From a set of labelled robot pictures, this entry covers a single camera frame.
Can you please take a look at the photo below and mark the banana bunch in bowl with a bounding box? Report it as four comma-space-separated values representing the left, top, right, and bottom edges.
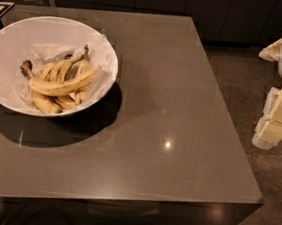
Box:
20, 45, 91, 114

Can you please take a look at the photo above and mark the white paper bowl liner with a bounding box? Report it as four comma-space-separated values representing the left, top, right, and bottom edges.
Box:
13, 33, 118, 116

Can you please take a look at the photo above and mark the white bowl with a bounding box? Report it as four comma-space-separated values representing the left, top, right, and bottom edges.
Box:
0, 10, 124, 126

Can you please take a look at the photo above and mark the yellow banana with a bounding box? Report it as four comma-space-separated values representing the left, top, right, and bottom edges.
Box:
29, 66, 101, 97

